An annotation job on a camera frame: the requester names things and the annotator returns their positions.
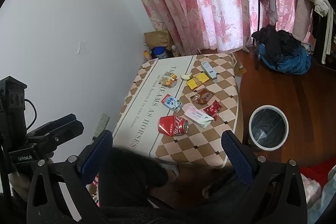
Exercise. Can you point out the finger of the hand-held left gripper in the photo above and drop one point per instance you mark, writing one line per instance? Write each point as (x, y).
(64, 133)
(56, 123)

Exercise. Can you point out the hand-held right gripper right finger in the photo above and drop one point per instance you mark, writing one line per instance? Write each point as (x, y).
(237, 154)

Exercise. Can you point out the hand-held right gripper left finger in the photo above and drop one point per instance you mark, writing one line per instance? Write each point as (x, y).
(97, 154)

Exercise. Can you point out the round white trash bin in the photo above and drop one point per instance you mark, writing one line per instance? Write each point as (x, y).
(252, 136)

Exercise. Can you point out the dark plastic bin liner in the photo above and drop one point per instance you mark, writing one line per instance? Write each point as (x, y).
(267, 127)

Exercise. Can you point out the red snack packet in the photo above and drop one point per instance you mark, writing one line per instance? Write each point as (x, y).
(212, 109)

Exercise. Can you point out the crushed red soda can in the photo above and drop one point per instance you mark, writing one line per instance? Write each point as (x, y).
(172, 126)

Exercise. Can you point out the blue white milk carton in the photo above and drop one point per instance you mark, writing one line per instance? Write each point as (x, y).
(171, 102)

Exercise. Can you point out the white blue box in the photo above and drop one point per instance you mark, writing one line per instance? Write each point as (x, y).
(209, 69)

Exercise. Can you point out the orange yellow snack packet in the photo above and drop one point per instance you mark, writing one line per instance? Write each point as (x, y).
(168, 79)

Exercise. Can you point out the person's dark trouser leg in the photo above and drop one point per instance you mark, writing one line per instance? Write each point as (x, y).
(131, 182)

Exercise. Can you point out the white tissue packet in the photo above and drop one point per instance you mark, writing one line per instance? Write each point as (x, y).
(198, 116)

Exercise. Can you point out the brown snack packet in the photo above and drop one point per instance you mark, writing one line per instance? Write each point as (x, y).
(203, 96)

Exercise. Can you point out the checkered printed tablecloth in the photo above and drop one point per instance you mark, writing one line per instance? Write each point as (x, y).
(147, 98)

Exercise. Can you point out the pink checked cloth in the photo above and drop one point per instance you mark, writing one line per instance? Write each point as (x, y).
(311, 190)

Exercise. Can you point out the red cloth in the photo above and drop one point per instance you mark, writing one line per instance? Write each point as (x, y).
(319, 171)

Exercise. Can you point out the brown green under cloth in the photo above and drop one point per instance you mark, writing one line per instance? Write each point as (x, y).
(240, 64)

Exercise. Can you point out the light blue cloth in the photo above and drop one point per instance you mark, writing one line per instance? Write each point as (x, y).
(325, 203)

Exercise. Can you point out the black clothes pile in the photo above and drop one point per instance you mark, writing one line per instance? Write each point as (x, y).
(275, 41)

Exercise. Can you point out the blue lid jar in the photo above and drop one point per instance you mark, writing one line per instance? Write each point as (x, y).
(160, 53)

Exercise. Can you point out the small clear bottle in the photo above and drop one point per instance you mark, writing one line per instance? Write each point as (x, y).
(175, 52)

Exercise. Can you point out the brown paper bag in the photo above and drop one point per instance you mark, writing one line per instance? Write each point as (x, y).
(156, 39)

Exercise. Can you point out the black clothes rack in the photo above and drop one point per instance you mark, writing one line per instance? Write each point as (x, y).
(259, 14)

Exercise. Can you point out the black white striped clothes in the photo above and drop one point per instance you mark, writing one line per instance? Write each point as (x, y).
(325, 37)

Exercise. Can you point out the pink floral hanging cloth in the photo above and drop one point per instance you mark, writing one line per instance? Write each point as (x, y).
(286, 11)

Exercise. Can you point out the pink floral curtain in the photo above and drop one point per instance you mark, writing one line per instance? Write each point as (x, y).
(199, 3)

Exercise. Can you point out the pink fuzzy robe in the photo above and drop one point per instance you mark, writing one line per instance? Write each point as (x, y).
(304, 11)

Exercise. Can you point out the white wall socket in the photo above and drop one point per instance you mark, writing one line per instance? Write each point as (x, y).
(101, 123)

